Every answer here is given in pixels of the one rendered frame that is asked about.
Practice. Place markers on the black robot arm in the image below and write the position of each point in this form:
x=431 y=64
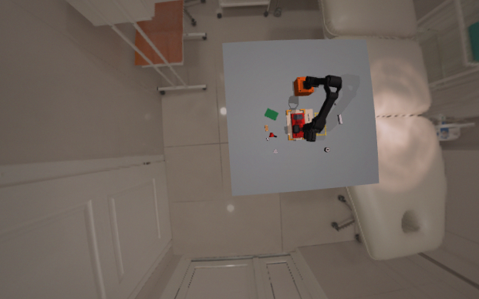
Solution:
x=319 y=122

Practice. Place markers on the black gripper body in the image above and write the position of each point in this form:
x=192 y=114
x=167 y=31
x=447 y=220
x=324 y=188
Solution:
x=296 y=128

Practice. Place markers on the green rectangular mat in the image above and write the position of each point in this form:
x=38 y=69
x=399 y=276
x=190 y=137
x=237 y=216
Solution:
x=271 y=114

